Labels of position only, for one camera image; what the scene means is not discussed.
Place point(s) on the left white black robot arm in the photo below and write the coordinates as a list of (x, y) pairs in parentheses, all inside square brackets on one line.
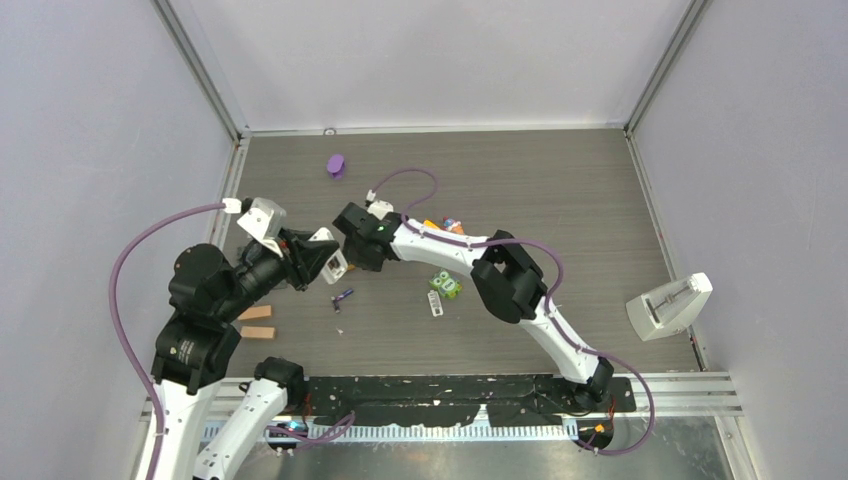
[(193, 350)]

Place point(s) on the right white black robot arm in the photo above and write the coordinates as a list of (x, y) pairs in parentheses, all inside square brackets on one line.
[(509, 282)]

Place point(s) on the green monster toy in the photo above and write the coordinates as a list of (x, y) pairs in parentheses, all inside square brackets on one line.
[(445, 284)]

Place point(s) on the white remote control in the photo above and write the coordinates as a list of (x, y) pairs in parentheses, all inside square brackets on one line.
[(336, 266)]

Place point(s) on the wooden block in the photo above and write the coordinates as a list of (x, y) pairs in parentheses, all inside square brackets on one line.
[(256, 313), (258, 332)]

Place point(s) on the purple plastic cap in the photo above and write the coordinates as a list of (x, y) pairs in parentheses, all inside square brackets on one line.
[(336, 166)]

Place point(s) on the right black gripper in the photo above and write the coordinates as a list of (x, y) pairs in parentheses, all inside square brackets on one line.
[(353, 258)]

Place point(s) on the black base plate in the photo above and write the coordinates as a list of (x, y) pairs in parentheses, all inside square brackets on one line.
[(451, 400)]

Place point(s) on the wooden block lower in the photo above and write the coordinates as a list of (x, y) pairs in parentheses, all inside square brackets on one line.
[(258, 332)]

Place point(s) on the white remote battery cover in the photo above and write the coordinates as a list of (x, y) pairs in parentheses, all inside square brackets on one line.
[(435, 303)]

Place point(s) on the wooden block upper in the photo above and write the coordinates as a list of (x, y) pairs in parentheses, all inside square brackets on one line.
[(256, 313)]

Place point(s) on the small red blue figurine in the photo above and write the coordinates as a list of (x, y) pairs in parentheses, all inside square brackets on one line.
[(453, 225)]

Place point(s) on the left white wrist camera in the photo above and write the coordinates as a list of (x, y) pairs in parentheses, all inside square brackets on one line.
[(262, 219)]

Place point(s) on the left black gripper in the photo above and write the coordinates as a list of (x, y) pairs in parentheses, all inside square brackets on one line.
[(305, 257)]

